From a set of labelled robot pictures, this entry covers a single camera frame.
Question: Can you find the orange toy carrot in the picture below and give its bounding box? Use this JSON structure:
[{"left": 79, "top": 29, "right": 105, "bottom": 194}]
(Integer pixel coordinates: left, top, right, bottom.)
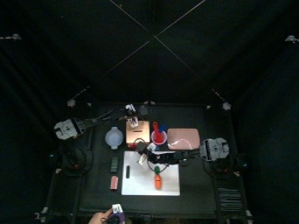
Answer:
[{"left": 153, "top": 165, "right": 164, "bottom": 190}]

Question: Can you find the purple object with white tag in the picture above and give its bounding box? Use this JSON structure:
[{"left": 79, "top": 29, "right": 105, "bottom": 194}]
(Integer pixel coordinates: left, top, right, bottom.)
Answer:
[{"left": 109, "top": 203, "right": 127, "bottom": 224}]

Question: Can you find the person's hand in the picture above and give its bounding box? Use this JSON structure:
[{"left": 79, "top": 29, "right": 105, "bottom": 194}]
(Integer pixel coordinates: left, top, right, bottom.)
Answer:
[{"left": 88, "top": 211, "right": 115, "bottom": 224}]

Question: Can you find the red toy utensil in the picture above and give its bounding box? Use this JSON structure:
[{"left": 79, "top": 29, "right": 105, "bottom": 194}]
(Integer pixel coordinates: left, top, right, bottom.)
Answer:
[{"left": 152, "top": 122, "right": 161, "bottom": 138}]

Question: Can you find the pink square plate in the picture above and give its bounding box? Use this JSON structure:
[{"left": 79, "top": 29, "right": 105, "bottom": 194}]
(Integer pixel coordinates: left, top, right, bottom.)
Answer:
[{"left": 165, "top": 128, "right": 201, "bottom": 151}]

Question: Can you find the white cutting board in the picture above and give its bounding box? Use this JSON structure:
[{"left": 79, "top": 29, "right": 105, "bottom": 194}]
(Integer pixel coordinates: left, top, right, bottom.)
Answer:
[{"left": 120, "top": 150, "right": 181, "bottom": 197}]

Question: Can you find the pink red block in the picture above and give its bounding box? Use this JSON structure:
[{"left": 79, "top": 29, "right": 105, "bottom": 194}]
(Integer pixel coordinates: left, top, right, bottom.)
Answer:
[{"left": 109, "top": 175, "right": 119, "bottom": 191}]

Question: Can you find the white text label sticker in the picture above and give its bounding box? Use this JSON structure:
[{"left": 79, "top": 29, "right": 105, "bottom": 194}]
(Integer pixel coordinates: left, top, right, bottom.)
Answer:
[{"left": 217, "top": 187, "right": 244, "bottom": 213}]

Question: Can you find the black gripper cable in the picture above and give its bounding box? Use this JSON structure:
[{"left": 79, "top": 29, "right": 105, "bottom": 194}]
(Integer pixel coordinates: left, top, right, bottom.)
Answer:
[{"left": 133, "top": 137, "right": 172, "bottom": 173}]

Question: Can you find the thin white cord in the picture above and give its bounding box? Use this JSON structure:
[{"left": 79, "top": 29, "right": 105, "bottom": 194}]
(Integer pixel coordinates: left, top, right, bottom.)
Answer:
[
  {"left": 107, "top": 0, "right": 228, "bottom": 103},
  {"left": 72, "top": 0, "right": 207, "bottom": 100}
]

